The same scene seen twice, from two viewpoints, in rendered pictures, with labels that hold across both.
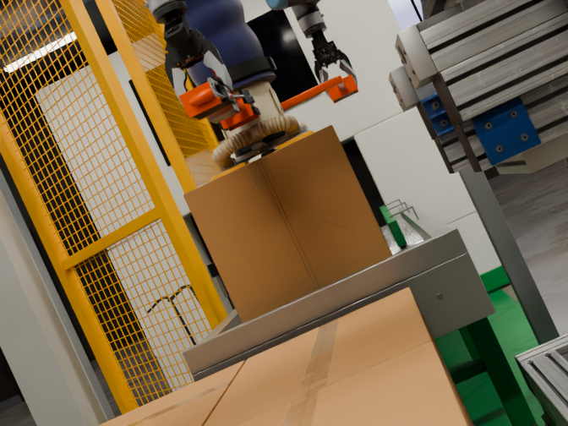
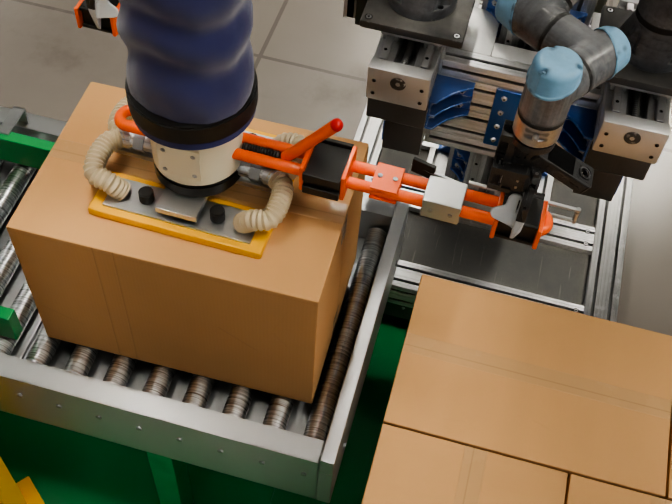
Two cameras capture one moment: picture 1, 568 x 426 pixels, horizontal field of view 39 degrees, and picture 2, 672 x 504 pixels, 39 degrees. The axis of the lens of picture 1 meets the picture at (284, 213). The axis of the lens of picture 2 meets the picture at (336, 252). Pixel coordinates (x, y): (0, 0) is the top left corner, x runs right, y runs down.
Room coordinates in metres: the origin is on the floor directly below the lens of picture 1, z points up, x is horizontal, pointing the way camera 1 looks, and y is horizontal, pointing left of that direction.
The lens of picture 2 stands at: (1.86, 1.11, 2.37)
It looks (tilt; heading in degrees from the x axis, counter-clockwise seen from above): 54 degrees down; 275
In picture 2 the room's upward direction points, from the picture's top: 5 degrees clockwise
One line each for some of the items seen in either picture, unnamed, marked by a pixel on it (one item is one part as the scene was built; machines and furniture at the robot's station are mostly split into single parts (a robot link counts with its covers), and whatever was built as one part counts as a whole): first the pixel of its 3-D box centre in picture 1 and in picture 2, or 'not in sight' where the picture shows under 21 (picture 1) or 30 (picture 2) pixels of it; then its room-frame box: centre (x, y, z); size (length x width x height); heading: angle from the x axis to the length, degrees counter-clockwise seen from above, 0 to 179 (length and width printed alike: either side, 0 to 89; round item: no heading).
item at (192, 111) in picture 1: (204, 101); (518, 219); (1.64, 0.05, 1.08); 0.08 x 0.07 x 0.05; 173
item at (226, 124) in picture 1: (237, 112); (327, 168); (1.99, 0.00, 1.08); 0.10 x 0.08 x 0.06; 83
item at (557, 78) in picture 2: not in sight; (551, 86); (1.66, 0.03, 1.38); 0.09 x 0.08 x 0.11; 50
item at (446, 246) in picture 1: (322, 302); (368, 325); (1.88, 0.01, 0.58); 0.70 x 0.03 x 0.06; 84
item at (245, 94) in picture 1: (232, 92); (493, 189); (1.69, -0.01, 1.08); 0.31 x 0.03 x 0.05; 173
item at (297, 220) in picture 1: (299, 228); (202, 243); (2.25, -0.02, 0.75); 0.60 x 0.40 x 0.40; 175
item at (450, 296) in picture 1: (341, 343); (365, 349); (1.87, 0.01, 0.47); 0.70 x 0.03 x 0.15; 84
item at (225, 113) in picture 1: (221, 107); (443, 199); (1.78, 0.03, 1.07); 0.07 x 0.07 x 0.04; 83
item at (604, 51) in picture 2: not in sight; (584, 54); (1.61, -0.05, 1.38); 0.11 x 0.11 x 0.08; 50
